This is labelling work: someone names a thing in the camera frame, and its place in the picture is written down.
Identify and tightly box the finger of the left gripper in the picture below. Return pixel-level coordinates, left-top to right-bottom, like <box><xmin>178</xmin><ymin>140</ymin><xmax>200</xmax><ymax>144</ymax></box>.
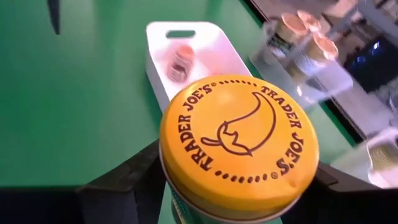
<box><xmin>46</xmin><ymin>0</ymin><xmax>62</xmax><ymax>35</ymax></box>

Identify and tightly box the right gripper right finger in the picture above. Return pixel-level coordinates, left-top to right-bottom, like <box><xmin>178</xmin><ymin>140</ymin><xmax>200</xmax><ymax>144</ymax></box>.
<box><xmin>281</xmin><ymin>163</ymin><xmax>374</xmax><ymax>224</ymax></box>

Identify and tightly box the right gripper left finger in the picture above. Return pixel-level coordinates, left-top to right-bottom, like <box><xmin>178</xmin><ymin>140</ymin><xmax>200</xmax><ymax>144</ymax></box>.
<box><xmin>77</xmin><ymin>139</ymin><xmax>170</xmax><ymax>224</ymax></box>

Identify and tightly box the yellow lid spice jar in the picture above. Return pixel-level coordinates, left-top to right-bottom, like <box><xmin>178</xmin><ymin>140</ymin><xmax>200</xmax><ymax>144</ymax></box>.
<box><xmin>159</xmin><ymin>74</ymin><xmax>320</xmax><ymax>224</ymax></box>

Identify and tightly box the small glass spice jar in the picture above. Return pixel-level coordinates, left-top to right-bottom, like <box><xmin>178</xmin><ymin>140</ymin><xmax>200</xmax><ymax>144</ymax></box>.
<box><xmin>167</xmin><ymin>45</ymin><xmax>196</xmax><ymax>83</ymax></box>

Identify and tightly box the clear plastic bin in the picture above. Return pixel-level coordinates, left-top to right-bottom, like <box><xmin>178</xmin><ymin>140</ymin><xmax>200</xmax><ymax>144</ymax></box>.
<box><xmin>250</xmin><ymin>12</ymin><xmax>354</xmax><ymax>103</ymax></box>

